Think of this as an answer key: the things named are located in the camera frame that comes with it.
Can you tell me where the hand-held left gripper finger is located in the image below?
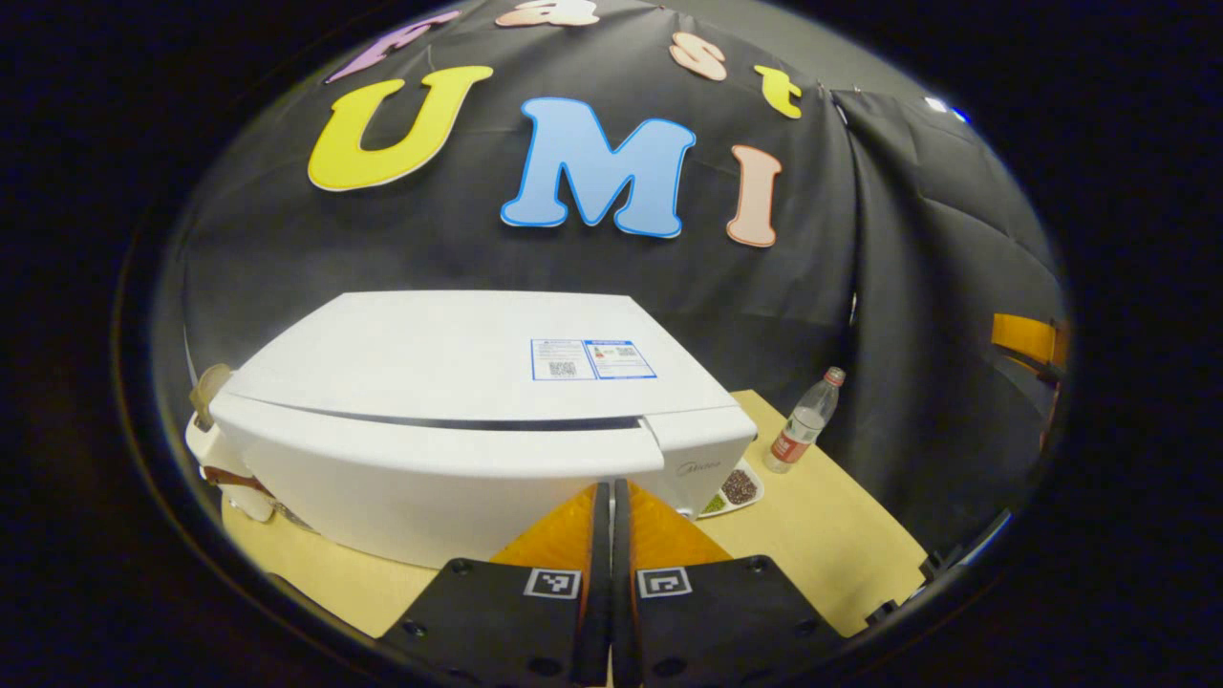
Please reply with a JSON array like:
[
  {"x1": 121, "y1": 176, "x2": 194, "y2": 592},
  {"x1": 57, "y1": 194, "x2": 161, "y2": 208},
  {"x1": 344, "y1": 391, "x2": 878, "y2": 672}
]
[
  {"x1": 377, "y1": 481, "x2": 612, "y2": 688},
  {"x1": 613, "y1": 480, "x2": 847, "y2": 688}
]

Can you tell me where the white microwave oven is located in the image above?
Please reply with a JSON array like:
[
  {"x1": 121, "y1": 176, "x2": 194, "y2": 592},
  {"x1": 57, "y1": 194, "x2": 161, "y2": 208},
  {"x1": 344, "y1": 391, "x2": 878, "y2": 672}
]
[{"x1": 208, "y1": 290, "x2": 759, "y2": 571}]

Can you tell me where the black quilted side panel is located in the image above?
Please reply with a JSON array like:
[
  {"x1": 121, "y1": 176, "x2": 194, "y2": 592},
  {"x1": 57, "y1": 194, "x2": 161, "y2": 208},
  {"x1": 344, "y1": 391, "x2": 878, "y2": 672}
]
[{"x1": 839, "y1": 91, "x2": 1068, "y2": 565}]

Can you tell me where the divided plate of beans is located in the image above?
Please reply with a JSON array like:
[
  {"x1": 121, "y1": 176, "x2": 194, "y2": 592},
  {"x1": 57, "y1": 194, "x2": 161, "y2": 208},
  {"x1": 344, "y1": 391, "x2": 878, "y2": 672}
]
[{"x1": 696, "y1": 459, "x2": 765, "y2": 520}]

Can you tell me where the clear plastic water bottle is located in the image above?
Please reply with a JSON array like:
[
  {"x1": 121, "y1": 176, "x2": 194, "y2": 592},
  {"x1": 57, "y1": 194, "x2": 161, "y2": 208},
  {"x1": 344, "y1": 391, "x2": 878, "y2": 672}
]
[{"x1": 762, "y1": 366, "x2": 847, "y2": 475}]

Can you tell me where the white toaster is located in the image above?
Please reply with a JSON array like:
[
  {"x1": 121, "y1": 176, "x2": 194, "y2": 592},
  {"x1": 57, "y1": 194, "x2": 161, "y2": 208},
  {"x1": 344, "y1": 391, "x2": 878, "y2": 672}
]
[{"x1": 184, "y1": 382, "x2": 280, "y2": 525}]

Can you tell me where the brown toast slice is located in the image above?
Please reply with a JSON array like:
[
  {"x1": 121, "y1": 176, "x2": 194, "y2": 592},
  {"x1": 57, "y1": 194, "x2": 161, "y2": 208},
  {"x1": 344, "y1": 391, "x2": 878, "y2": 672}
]
[{"x1": 189, "y1": 363, "x2": 234, "y2": 431}]

